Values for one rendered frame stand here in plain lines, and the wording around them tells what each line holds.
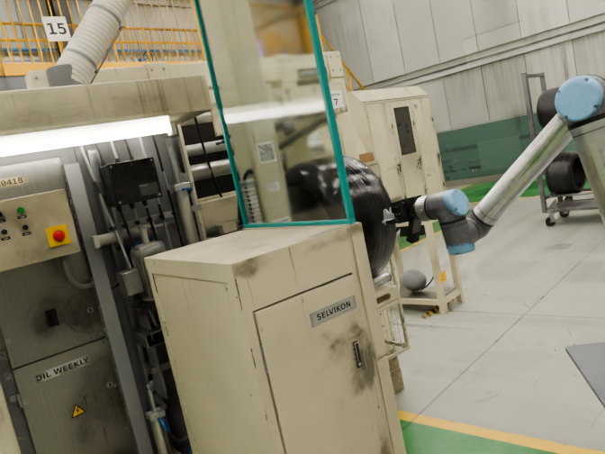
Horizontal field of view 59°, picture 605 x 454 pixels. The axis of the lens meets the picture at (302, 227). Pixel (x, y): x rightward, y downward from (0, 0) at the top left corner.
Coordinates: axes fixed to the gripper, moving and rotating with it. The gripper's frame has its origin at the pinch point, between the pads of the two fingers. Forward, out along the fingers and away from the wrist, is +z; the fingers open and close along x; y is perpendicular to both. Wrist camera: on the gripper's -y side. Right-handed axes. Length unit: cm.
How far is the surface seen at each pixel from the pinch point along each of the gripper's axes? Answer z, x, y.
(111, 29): 39, 69, 96
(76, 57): 39, 84, 86
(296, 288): -43, 75, -4
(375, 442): -39, 61, -51
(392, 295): 14.4, -6.5, -30.9
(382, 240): 3.1, 1.1, -6.2
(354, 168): 8.1, 0.6, 23.6
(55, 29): 534, -59, 314
